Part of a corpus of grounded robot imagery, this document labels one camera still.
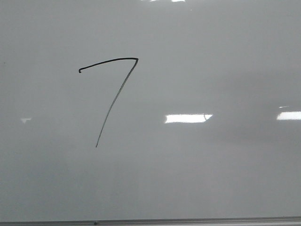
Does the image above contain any white glossy whiteboard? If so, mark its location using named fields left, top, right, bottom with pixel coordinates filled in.
left=0, top=0, right=301, bottom=221

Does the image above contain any grey aluminium whiteboard frame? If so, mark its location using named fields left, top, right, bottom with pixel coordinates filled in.
left=0, top=216, right=301, bottom=226

